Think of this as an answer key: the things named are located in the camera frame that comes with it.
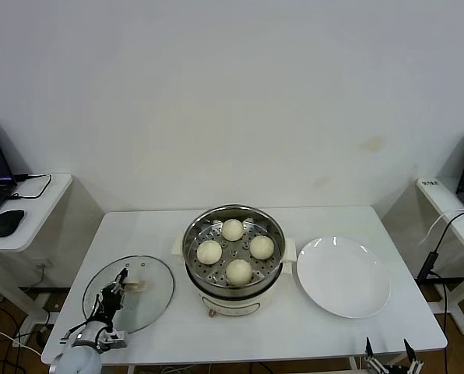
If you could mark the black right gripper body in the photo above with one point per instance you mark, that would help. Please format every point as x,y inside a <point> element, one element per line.
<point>395,371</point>

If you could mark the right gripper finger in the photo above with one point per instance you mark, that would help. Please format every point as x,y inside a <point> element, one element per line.
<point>374,362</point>
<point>415,366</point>

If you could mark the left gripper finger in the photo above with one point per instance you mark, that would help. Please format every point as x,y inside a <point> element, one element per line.
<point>115,282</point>
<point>123,280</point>

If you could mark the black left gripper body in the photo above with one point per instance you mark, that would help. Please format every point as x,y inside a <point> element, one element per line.
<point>110,304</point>

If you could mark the round glass pot lid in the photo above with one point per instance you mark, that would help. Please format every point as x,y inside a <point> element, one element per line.
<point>154,280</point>

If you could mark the white steamed baozi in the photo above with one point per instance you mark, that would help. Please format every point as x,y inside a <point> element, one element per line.
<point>232,229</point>
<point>238,271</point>
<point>209,251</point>
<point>261,247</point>

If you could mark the stainless steel steamer basket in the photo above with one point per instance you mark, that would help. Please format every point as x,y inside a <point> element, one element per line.
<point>273,237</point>

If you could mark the white round plate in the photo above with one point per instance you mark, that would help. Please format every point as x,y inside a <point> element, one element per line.
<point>343,276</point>

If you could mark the white side table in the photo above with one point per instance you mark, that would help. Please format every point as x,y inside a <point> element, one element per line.
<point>442,202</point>
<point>45,218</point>

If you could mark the cream electric cooking pot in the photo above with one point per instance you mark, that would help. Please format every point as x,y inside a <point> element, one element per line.
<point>232,304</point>

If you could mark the black computer mouse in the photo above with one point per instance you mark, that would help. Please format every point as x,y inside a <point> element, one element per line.
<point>8,223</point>

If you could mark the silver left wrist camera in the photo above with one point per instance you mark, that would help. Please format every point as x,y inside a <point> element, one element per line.
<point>115,339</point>

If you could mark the white wall socket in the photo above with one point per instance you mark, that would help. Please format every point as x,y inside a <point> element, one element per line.
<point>42,263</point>

